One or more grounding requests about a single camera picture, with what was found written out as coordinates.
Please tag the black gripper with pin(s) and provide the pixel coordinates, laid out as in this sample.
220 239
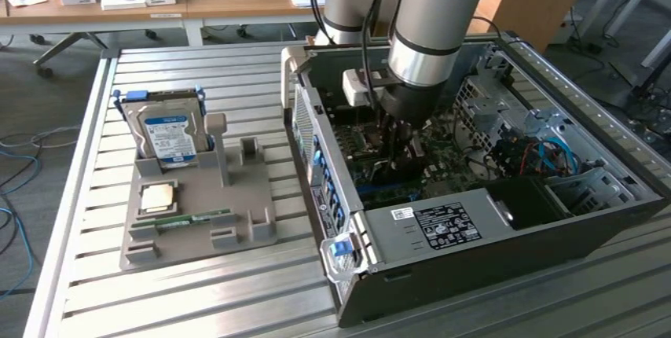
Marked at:
413 102

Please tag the green graphics card black fan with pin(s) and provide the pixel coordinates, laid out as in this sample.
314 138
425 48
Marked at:
397 173

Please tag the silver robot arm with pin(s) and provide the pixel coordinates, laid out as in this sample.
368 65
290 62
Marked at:
429 19

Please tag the CPU socket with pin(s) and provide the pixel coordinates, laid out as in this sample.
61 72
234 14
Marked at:
373 137

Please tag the perforated silver drive cage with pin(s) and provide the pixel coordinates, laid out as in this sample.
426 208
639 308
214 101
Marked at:
481 98

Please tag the green motherboard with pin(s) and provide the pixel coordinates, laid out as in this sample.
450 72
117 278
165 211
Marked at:
456 165

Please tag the grey chipset heatsink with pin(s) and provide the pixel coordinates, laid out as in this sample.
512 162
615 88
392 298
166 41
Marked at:
440 189

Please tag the blue expansion slot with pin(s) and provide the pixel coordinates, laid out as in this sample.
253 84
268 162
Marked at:
369 188

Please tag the grey power supply unit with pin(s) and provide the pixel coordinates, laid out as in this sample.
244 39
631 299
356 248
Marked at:
397 236

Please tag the wooden cabinet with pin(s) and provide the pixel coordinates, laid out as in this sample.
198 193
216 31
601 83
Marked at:
539 0

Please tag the silver disk bay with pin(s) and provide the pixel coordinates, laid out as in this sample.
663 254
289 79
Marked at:
587 184

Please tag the grey parts rack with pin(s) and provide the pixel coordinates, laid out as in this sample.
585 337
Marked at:
198 196

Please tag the hard disk blue caddy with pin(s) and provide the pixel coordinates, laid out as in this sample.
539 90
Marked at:
166 133

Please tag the open black PC case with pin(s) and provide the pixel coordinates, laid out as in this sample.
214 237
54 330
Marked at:
470 287

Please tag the green RAM stick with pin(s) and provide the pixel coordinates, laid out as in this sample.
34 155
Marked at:
182 219

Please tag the silver CPU chip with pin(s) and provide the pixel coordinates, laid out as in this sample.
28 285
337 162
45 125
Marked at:
157 198

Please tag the wooden desk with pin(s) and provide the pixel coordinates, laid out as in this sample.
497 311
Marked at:
52 13

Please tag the white paper tag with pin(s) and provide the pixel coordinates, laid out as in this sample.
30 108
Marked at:
25 1

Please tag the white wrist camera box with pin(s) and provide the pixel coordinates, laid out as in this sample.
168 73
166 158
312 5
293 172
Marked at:
356 90

